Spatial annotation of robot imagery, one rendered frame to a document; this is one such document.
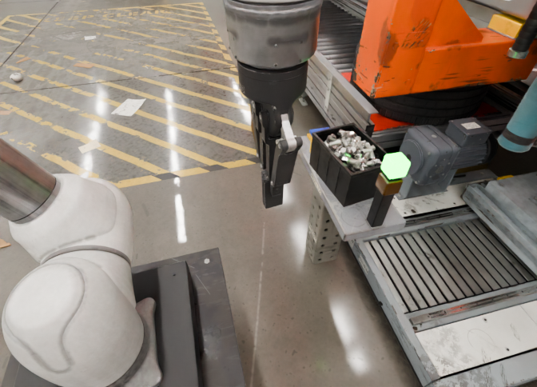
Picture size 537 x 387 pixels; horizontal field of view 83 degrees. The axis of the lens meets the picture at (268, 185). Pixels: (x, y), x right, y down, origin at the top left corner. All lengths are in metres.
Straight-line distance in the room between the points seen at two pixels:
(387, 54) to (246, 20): 0.88
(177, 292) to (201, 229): 0.61
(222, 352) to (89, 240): 0.38
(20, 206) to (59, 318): 0.20
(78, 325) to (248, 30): 0.45
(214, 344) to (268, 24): 0.68
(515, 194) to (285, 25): 1.30
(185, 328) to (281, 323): 0.46
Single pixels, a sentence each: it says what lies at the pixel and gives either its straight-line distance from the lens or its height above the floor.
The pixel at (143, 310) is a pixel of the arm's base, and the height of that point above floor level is 0.39.
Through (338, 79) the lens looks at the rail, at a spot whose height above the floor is 0.39.
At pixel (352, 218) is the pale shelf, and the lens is 0.81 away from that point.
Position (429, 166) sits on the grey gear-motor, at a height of 0.34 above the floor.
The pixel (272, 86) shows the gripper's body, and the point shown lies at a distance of 0.32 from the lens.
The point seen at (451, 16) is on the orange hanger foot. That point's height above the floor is 0.77.
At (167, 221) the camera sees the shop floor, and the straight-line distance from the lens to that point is 1.43.
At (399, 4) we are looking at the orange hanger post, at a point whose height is 0.82.
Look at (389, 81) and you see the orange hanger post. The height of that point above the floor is 0.59.
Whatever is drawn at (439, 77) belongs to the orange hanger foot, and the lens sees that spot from 1.32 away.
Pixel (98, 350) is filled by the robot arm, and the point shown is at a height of 0.55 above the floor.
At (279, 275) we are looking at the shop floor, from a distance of 1.21.
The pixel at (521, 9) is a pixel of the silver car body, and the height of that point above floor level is 0.77.
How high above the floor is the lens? 1.05
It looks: 44 degrees down
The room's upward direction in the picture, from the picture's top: straight up
